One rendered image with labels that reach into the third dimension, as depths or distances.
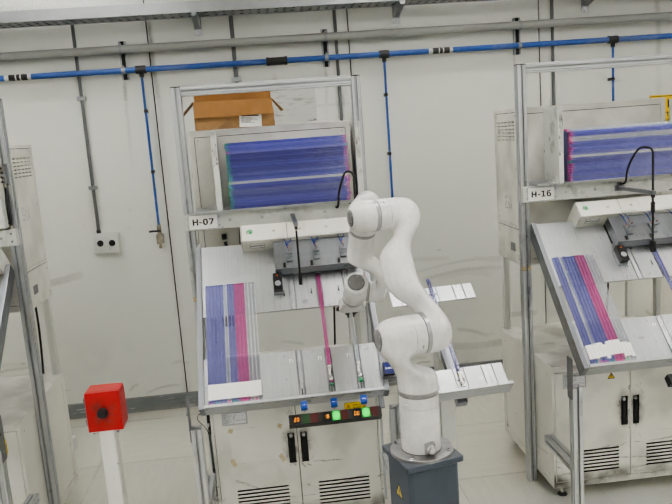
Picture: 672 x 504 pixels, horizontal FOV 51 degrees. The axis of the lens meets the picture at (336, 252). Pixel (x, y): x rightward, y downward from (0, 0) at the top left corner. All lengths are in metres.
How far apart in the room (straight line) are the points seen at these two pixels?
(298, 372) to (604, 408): 1.39
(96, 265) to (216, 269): 1.78
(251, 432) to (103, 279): 1.92
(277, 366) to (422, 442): 0.77
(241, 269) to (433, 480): 1.22
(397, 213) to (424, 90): 2.44
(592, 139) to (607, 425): 1.24
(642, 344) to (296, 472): 1.49
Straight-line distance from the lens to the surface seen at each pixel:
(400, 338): 2.04
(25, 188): 3.46
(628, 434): 3.45
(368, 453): 3.12
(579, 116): 3.44
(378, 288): 2.53
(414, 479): 2.18
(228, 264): 2.95
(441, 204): 4.61
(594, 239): 3.27
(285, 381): 2.69
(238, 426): 3.03
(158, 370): 4.73
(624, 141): 3.32
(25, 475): 3.25
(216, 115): 3.28
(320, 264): 2.86
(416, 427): 2.16
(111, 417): 2.87
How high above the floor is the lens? 1.66
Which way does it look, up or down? 9 degrees down
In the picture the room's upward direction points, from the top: 4 degrees counter-clockwise
